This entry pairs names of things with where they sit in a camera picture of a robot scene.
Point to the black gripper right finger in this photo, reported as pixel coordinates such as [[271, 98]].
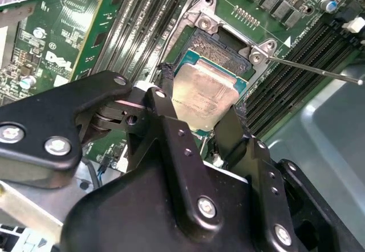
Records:
[[265, 192]]

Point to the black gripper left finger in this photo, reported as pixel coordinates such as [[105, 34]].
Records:
[[42, 115]]

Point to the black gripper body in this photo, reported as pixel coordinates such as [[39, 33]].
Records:
[[128, 220]]

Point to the silver CPU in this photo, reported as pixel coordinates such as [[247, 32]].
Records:
[[205, 92]]

